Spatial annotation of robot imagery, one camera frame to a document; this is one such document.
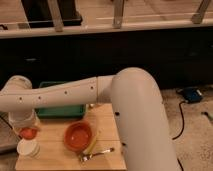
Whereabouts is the black cable right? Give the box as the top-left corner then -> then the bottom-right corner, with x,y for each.
171,100 -> 186,141

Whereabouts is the white paper cup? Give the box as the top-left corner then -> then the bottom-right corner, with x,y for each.
17,139 -> 40,157

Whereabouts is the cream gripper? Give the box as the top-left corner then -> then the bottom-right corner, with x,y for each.
8,110 -> 41,134

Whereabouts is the black base on shelf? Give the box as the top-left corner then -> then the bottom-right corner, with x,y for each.
20,0 -> 84,29

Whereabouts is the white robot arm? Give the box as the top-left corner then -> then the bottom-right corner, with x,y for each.
0,68 -> 181,171

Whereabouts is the yellow stick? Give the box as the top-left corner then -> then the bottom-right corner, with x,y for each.
83,131 -> 100,154

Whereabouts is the orange bowl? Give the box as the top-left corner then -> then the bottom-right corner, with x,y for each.
63,121 -> 93,152

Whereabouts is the green plastic tray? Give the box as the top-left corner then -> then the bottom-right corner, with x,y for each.
34,80 -> 89,119

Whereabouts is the metal spoon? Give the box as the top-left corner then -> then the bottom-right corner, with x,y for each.
79,147 -> 115,162

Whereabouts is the blue power box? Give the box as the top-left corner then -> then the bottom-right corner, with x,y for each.
182,87 -> 203,103

